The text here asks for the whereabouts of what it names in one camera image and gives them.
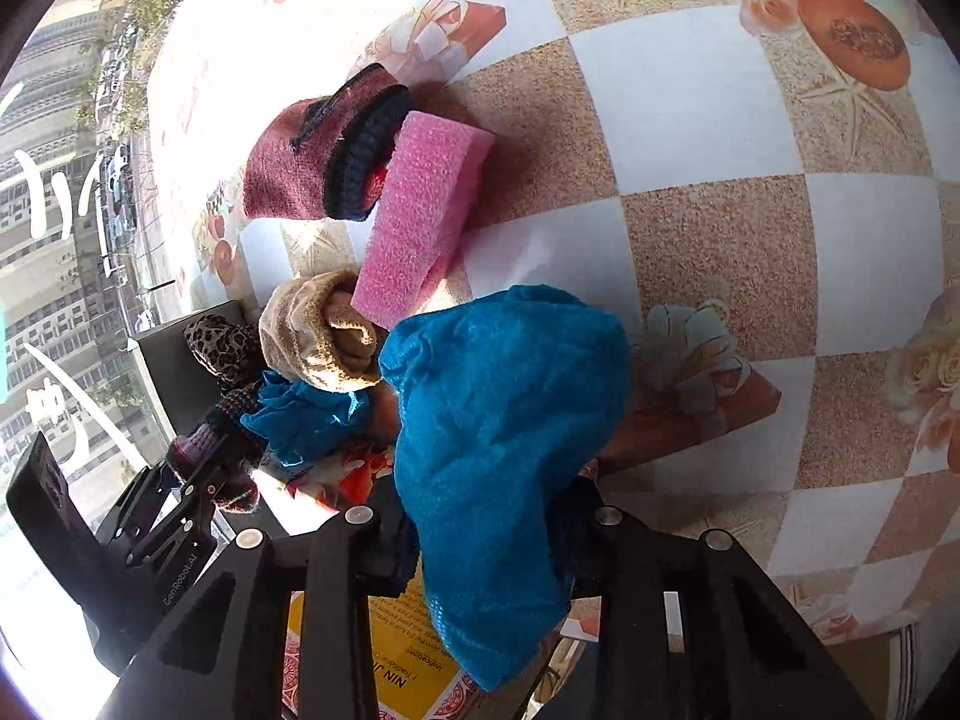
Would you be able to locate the checkered floral tablecloth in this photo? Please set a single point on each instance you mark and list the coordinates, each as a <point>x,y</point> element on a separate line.
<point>712,240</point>

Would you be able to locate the beige fleece cloth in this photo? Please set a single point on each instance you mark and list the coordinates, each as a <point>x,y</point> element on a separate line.
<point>300,330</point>

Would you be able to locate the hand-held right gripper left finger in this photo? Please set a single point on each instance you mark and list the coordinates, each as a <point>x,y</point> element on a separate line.
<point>360,540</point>

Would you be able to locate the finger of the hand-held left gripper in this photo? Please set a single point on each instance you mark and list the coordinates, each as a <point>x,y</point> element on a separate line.
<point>176,506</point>

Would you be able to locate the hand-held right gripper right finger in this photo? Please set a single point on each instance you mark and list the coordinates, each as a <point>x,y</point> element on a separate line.
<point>600,532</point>

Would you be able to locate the yellow paper box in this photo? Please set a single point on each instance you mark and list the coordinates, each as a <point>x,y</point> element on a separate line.
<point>405,660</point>

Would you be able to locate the purple striped knit glove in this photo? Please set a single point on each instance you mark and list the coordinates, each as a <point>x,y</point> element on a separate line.
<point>191,446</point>

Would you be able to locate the blue ruffled mesh cloth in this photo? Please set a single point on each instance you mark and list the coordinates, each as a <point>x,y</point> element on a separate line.
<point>300,412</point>

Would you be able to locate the leopard print cloth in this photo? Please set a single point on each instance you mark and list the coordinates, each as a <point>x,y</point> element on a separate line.
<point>221,349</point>

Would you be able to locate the maroon knit glove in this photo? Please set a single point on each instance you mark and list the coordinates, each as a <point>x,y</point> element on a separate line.
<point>292,165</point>

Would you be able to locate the pink foam sponge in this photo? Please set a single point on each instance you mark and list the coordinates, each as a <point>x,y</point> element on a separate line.
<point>420,210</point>

